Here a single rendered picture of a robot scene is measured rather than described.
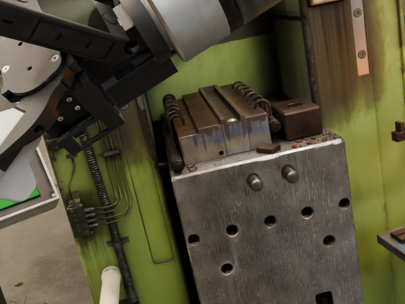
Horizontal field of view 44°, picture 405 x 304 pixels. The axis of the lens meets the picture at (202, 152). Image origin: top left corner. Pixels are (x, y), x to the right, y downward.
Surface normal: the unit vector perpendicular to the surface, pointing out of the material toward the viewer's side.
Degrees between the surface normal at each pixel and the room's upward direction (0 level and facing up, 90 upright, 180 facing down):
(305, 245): 90
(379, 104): 90
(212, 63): 90
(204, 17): 115
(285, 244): 90
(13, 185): 107
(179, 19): 99
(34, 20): 128
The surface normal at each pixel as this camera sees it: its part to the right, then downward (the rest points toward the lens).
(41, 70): -0.33, -0.47
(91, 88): 0.43, 0.70
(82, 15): 0.58, -0.66
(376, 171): 0.12, 0.28
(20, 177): 0.82, 0.30
